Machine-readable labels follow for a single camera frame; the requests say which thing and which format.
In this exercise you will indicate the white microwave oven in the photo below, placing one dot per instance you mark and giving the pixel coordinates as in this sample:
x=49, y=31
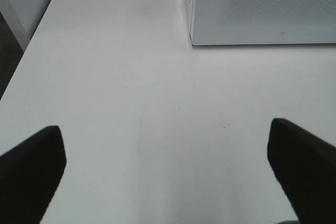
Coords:
x=262, y=9

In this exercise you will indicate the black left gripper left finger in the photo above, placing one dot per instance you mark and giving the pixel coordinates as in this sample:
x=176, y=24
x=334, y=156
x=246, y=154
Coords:
x=30, y=175

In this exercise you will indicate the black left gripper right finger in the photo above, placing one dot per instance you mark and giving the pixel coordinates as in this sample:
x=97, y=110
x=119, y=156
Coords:
x=304, y=166

